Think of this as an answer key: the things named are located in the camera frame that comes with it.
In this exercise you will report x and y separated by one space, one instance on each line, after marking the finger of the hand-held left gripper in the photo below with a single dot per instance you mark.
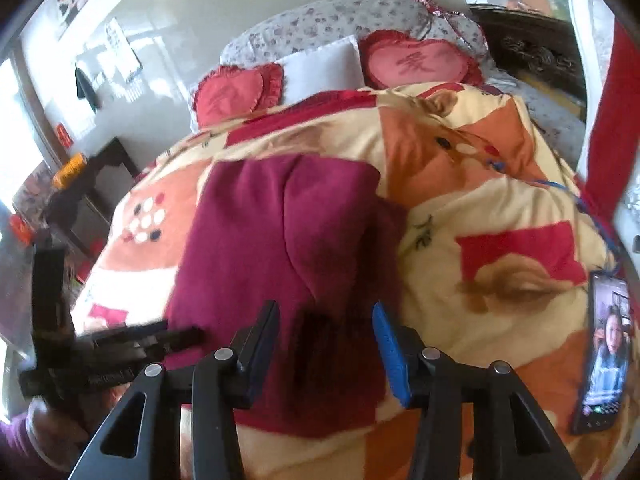
175 341
135 331

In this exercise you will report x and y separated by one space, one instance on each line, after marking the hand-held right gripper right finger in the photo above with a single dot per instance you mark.
390 350

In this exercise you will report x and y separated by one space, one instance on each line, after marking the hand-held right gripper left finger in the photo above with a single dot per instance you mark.
262 345

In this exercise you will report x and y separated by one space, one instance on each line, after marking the maroon knit sweater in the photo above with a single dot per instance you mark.
250 240

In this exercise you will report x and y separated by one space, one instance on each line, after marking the person's left forearm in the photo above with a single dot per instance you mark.
20 455

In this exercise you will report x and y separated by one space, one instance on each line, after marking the person's left hand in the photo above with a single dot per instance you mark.
55 425

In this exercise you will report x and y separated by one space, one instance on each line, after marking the printed fleece blanket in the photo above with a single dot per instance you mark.
500 320

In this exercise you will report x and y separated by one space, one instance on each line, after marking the orange box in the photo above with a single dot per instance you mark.
70 171

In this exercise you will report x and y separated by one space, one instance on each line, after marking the dark wooden table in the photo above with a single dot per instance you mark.
107 180

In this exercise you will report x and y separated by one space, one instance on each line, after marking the black smartphone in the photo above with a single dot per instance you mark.
605 355

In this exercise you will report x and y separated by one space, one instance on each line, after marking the dark hanging cloth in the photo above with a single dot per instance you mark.
86 87

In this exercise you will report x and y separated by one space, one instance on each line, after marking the red heart-shaped pillow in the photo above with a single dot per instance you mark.
415 62
230 92

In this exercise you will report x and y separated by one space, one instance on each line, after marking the white pillow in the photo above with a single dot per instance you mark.
320 67

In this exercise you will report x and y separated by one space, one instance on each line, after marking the red cloth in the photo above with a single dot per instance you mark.
607 110

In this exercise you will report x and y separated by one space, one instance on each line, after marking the grey floral pillow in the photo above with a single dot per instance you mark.
330 17

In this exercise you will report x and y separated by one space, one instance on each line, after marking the dark carved wooden headboard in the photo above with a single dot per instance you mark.
530 45

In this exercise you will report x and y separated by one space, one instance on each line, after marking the small white box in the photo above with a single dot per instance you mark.
477 0

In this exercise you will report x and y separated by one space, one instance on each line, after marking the red wall sticker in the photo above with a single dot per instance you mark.
64 134

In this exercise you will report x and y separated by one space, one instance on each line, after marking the white wall calendar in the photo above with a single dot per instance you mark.
122 50

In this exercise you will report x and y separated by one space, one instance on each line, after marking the wall poster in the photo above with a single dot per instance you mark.
77 0

